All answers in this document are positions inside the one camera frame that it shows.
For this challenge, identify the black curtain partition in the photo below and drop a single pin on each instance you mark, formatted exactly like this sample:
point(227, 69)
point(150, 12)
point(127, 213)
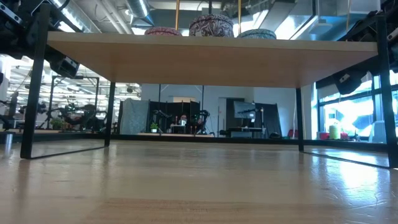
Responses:
point(168, 107)

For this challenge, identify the black background robot arm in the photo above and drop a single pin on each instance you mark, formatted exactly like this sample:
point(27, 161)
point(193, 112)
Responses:
point(81, 113)
point(202, 119)

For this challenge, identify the grey fabric panel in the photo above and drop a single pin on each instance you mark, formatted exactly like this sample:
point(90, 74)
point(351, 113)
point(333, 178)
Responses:
point(133, 115)

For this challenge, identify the black metal rig frame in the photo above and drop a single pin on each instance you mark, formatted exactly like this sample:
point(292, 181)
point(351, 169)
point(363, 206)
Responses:
point(74, 77)

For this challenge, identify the purple patterned candle tin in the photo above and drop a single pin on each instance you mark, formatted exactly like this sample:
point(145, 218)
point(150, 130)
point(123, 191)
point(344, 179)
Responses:
point(211, 25)

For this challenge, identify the teal patterned candle tin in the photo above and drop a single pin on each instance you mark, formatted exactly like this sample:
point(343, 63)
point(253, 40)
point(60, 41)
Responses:
point(256, 33)

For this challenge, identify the pink patterned candle tin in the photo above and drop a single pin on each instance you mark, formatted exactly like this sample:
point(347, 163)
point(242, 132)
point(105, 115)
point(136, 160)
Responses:
point(162, 31)

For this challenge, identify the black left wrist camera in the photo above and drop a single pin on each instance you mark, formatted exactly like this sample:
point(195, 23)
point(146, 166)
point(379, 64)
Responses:
point(63, 67)

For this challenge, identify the background green potted plant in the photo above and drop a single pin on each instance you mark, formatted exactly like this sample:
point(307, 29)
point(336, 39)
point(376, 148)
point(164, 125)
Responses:
point(57, 123)

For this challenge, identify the small background potted plant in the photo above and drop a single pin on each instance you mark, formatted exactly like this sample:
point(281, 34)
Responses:
point(154, 127)

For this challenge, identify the green cylinder container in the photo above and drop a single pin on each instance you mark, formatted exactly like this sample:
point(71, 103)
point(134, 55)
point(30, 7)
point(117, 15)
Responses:
point(335, 132)

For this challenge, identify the silver metal post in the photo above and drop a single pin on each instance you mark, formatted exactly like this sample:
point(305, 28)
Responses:
point(8, 140)

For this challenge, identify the wall monitor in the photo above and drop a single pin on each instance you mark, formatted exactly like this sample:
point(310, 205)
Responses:
point(244, 109)

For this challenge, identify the wooden riser shelf black frame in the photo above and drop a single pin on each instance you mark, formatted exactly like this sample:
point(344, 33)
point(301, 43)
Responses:
point(211, 59)

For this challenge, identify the red background object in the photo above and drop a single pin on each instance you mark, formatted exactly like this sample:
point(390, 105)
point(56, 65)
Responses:
point(293, 133)

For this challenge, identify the black low desk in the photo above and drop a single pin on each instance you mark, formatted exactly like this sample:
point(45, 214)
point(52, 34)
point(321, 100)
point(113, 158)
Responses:
point(239, 130)

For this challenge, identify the person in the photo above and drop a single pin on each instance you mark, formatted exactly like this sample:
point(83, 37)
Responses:
point(183, 119)

